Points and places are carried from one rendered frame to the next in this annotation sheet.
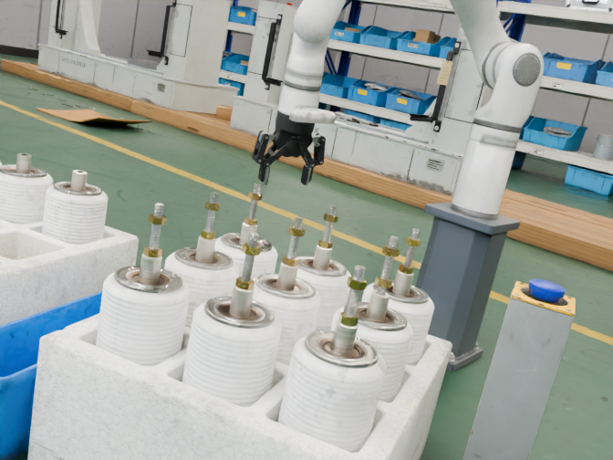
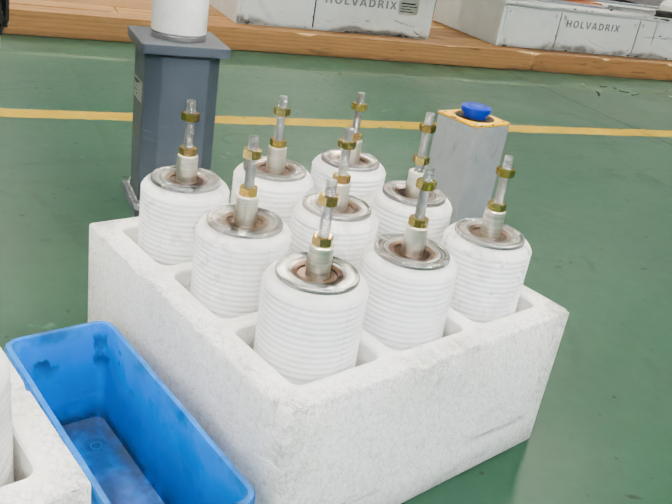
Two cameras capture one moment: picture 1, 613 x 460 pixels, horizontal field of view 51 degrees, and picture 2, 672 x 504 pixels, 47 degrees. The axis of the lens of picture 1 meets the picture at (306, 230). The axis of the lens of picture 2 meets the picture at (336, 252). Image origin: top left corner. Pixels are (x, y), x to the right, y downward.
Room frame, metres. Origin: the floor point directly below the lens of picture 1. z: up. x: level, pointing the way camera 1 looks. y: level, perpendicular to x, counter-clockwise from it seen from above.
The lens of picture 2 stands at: (0.40, 0.70, 0.56)
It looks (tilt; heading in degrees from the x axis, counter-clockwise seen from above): 25 degrees down; 297
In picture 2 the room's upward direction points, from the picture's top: 9 degrees clockwise
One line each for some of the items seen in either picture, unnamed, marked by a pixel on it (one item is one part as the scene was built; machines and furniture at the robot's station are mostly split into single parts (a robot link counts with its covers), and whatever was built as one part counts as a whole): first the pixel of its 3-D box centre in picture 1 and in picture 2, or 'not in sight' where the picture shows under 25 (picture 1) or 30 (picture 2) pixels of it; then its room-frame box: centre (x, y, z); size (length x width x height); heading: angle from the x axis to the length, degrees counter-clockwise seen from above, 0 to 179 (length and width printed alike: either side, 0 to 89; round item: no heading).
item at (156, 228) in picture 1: (154, 236); (325, 221); (0.69, 0.16, 0.30); 0.01 x 0.01 x 0.08
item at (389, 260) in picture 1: (387, 267); (424, 144); (0.71, -0.10, 0.31); 0.01 x 0.01 x 0.08
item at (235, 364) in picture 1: (225, 388); (394, 331); (0.64, 0.05, 0.16); 0.10 x 0.10 x 0.18
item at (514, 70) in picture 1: (506, 89); not in sight; (1.27, -0.32, 0.54); 0.09 x 0.09 x 0.17; 21
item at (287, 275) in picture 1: (287, 277); (338, 196); (0.76, 0.01, 0.26); 0.02 x 0.02 x 0.03
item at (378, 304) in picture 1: (378, 307); (415, 184); (0.71, -0.10, 0.26); 0.02 x 0.02 x 0.03
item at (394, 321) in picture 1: (375, 317); (413, 194); (0.71, -0.10, 0.25); 0.08 x 0.08 x 0.01
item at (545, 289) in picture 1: (545, 292); (475, 112); (0.73, -0.29, 0.32); 0.04 x 0.04 x 0.02
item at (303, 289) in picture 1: (285, 287); (336, 207); (0.76, 0.01, 0.25); 0.08 x 0.08 x 0.01
